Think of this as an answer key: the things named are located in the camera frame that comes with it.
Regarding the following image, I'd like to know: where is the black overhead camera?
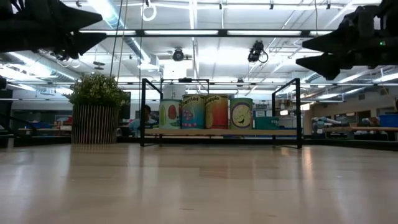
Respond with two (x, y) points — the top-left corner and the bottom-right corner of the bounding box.
(247, 39), (269, 64)

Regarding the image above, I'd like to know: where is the black table frame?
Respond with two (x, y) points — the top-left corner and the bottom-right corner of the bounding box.
(0, 90), (398, 152)

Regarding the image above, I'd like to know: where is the wooden background table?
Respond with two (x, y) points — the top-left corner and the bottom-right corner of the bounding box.
(320, 125), (398, 141)

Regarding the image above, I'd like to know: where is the pineapple tin can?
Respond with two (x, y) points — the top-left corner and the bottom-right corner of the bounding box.
(204, 94), (229, 130)

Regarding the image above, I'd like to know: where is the green face print tin can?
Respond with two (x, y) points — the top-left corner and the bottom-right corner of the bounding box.
(229, 97), (254, 130)

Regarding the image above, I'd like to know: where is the potted plant in striped pot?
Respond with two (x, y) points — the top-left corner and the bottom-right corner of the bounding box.
(63, 72), (131, 145)

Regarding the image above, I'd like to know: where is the teal storage box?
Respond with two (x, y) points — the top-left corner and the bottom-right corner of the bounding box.
(254, 116), (280, 131)

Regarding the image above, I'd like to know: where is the cherries tin can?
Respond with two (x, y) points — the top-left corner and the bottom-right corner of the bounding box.
(180, 94), (206, 130)

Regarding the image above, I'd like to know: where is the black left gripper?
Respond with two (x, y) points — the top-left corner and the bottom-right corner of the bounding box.
(0, 0), (108, 60)

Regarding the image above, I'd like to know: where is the peach tin can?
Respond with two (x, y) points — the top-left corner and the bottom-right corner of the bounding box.
(159, 98), (183, 130)

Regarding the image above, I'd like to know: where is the person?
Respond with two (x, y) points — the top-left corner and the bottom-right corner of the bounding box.
(128, 104), (157, 138)

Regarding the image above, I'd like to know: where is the wooden shelf with black frame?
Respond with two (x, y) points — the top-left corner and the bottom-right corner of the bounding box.
(139, 77), (303, 149)

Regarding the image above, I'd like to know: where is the blue storage bin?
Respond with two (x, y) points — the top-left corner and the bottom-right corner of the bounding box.
(377, 113), (398, 128)

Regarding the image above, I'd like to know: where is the white cable loop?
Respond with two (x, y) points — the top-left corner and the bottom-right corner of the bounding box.
(141, 2), (158, 22)

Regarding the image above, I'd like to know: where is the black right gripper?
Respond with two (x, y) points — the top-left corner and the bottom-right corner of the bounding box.
(295, 4), (382, 82)

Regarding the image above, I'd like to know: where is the black hanging cable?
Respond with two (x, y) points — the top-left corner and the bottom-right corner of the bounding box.
(108, 0), (124, 78)

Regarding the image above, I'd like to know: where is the black round ceiling device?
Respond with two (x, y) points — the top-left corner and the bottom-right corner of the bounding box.
(172, 47), (185, 62)

